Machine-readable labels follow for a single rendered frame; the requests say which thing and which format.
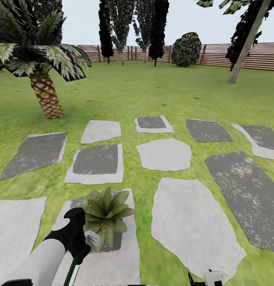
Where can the insectifuge atomizer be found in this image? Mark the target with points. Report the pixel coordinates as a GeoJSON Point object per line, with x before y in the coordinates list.
{"type": "Point", "coordinates": [72, 275]}

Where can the bush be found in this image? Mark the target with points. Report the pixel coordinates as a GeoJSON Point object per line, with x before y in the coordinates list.
{"type": "Point", "coordinates": [26, 50]}
{"type": "Point", "coordinates": [186, 50]}

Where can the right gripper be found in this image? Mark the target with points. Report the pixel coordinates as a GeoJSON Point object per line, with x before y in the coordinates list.
{"type": "Point", "coordinates": [202, 283]}

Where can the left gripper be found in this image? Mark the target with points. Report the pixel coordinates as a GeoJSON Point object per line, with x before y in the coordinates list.
{"type": "Point", "coordinates": [79, 248]}

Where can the pot plant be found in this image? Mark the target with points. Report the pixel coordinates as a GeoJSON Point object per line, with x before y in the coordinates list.
{"type": "Point", "coordinates": [103, 214]}

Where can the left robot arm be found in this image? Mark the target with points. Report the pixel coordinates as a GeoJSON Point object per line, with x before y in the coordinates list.
{"type": "Point", "coordinates": [41, 266]}

